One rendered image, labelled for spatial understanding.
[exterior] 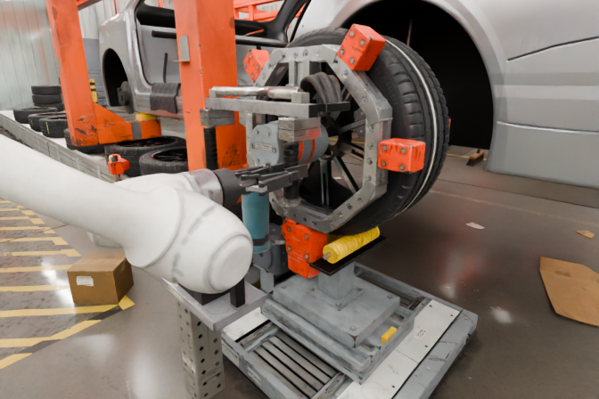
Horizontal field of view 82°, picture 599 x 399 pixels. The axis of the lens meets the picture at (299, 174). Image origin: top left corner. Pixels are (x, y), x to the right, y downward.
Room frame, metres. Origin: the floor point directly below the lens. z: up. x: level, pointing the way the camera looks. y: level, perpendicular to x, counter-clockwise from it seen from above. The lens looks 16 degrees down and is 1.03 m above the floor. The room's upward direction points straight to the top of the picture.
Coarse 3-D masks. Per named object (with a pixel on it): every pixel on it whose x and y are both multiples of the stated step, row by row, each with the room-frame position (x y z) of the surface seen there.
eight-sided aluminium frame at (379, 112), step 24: (288, 48) 1.06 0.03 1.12; (312, 48) 0.99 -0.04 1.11; (336, 48) 0.95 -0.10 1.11; (264, 72) 1.14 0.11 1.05; (336, 72) 0.93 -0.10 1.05; (360, 72) 0.93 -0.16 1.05; (264, 96) 1.20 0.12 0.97; (360, 96) 0.88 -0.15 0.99; (264, 120) 1.23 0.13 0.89; (384, 120) 0.85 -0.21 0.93; (360, 192) 0.87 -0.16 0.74; (384, 192) 0.88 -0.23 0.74; (288, 216) 1.06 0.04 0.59; (312, 216) 0.99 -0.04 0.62; (336, 216) 0.92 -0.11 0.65
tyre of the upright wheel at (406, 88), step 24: (384, 48) 0.97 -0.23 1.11; (408, 48) 1.09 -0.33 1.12; (384, 72) 0.93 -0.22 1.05; (408, 72) 0.95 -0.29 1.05; (432, 72) 1.05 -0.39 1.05; (384, 96) 0.92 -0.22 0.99; (408, 96) 0.89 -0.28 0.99; (432, 96) 0.98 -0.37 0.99; (408, 120) 0.87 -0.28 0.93; (432, 120) 0.94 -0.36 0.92; (432, 144) 0.93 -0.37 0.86; (432, 168) 0.97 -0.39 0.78; (408, 192) 0.89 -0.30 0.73; (360, 216) 0.96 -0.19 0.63; (384, 216) 0.91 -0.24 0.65
